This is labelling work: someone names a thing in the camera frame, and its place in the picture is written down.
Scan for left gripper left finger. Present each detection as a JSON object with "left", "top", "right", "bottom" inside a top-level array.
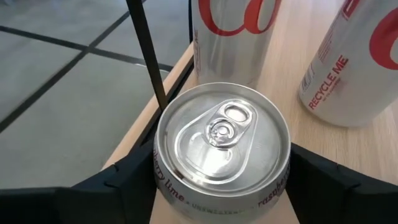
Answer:
[{"left": 0, "top": 141, "right": 157, "bottom": 224}]

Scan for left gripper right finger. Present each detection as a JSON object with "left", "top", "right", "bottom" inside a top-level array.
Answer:
[{"left": 285, "top": 142, "right": 398, "bottom": 224}]

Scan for silver Diet Coke can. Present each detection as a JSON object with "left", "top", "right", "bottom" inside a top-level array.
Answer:
[
  {"left": 191, "top": 0, "right": 282, "bottom": 88},
  {"left": 298, "top": 0, "right": 398, "bottom": 128}
]

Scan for pink white Spindrift can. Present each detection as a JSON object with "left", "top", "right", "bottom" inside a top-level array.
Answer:
[{"left": 153, "top": 82, "right": 292, "bottom": 224}]

